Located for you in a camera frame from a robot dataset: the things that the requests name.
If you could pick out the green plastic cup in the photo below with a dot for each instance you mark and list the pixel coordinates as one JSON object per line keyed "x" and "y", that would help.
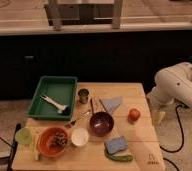
{"x": 23, "y": 136}

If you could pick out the metal spoon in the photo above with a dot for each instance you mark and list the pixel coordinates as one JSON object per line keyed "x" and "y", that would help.
{"x": 73, "y": 122}

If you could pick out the yellow green vegetable piece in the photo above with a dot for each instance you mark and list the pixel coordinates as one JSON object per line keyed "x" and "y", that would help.
{"x": 35, "y": 150}

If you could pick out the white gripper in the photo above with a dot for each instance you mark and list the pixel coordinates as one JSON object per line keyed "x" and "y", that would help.
{"x": 157, "y": 102}

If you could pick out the blue folded cloth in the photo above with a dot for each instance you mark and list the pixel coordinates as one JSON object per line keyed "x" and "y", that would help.
{"x": 112, "y": 104}

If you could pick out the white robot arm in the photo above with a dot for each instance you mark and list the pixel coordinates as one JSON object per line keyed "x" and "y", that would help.
{"x": 171, "y": 83}

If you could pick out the purple bowl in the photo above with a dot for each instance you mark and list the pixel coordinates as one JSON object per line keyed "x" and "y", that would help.
{"x": 101, "y": 123}

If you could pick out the blue sponge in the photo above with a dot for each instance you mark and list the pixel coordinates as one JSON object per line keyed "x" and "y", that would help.
{"x": 115, "y": 145}

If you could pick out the orange bowl with food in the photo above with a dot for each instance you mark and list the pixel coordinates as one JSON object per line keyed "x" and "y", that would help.
{"x": 53, "y": 141}

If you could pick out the wooden chopsticks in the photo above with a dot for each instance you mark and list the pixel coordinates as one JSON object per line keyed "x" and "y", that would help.
{"x": 96, "y": 105}

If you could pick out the green plastic tray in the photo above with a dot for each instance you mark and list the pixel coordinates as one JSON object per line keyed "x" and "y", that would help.
{"x": 62, "y": 90}

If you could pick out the red apple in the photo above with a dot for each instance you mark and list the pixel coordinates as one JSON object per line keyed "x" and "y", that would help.
{"x": 134, "y": 114}

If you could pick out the wooden chair frame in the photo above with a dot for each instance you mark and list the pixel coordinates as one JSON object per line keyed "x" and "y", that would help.
{"x": 81, "y": 13}

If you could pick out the small metal cup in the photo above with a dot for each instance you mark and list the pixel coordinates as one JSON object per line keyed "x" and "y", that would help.
{"x": 83, "y": 95}

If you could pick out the green cucumber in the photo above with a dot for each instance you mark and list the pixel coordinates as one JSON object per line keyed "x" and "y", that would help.
{"x": 124, "y": 158}

